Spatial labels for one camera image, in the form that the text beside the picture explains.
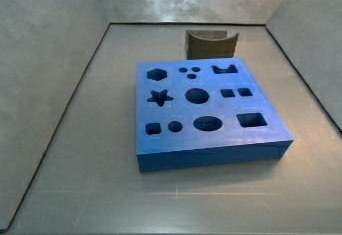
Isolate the blue shape sorter block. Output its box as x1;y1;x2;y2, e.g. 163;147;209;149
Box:
136;58;294;172

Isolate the dark grey curved fixture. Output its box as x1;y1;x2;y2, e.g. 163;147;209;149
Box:
186;30;239;59

